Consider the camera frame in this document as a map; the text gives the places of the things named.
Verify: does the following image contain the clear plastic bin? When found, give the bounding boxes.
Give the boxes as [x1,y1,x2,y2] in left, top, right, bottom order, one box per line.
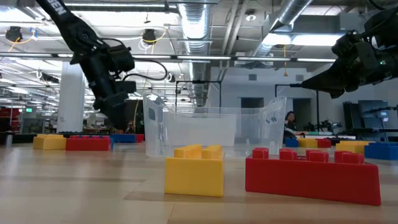
[142,92,287,160]

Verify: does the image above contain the person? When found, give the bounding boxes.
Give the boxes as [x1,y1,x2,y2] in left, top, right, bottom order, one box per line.
[283,111,307,139]

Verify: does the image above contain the dark computer monitor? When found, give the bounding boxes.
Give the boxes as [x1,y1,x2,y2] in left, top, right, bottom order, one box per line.
[357,100,389,129]

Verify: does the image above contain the silver round air duct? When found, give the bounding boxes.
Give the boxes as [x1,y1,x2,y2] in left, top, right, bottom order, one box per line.
[177,2,212,108]
[248,0,315,66]

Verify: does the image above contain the small yellow building block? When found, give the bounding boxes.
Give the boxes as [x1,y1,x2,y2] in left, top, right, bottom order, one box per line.
[32,133,67,151]
[164,143,224,197]
[297,138,318,149]

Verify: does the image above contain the black table edge rail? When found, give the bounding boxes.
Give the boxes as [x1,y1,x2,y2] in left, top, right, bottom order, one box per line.
[0,132,398,146]

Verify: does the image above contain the small black background robot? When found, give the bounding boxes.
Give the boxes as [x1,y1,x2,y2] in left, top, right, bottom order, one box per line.
[303,119,343,133]

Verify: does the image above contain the yellow hanging pendant cord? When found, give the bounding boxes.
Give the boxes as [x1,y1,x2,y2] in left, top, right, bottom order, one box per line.
[282,45,289,78]

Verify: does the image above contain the black upright panel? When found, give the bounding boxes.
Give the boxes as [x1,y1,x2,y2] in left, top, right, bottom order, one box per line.
[123,99,146,134]

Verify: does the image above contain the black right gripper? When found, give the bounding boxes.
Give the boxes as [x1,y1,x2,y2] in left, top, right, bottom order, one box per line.
[290,29,398,100]

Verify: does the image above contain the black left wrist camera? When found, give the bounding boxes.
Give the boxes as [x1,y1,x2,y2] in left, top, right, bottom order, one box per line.
[114,80,137,95]

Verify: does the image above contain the dark ceiling pipe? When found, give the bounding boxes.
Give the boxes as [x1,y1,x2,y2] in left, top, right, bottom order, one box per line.
[63,2,180,13]

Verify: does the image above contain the white background table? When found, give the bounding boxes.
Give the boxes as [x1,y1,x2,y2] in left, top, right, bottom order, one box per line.
[306,134,357,140]

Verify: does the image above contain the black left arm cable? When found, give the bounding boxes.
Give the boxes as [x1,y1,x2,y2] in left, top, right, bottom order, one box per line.
[99,37,169,82]

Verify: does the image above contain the black hanging ceiling camera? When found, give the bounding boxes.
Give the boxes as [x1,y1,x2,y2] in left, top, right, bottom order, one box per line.
[142,28,157,45]
[5,26,23,43]

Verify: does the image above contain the long red building block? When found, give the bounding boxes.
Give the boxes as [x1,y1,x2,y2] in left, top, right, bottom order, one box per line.
[244,147,382,207]
[65,134,112,152]

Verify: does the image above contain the long yellow building block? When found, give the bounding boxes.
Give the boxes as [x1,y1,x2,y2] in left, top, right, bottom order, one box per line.
[335,140,376,156]

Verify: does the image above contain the bright ceiling light panel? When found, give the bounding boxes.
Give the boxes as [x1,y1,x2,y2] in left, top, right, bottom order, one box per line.
[262,32,343,47]

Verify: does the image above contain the long horizontal light rail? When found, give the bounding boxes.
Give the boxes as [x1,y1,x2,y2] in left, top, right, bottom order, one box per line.
[0,52,337,63]

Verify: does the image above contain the dark door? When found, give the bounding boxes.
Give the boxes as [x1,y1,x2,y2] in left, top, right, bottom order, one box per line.
[292,98,312,131]
[241,97,265,110]

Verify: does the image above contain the white square pillar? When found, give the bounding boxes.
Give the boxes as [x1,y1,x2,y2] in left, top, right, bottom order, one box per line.
[57,61,86,134]

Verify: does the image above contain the red background equipment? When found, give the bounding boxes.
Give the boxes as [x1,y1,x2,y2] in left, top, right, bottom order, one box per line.
[0,107,21,131]

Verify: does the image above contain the black desk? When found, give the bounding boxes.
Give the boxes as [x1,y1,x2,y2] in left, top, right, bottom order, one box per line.
[354,127,398,135]

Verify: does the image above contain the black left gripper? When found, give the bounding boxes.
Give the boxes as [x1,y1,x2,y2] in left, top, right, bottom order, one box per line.
[92,91,131,131]

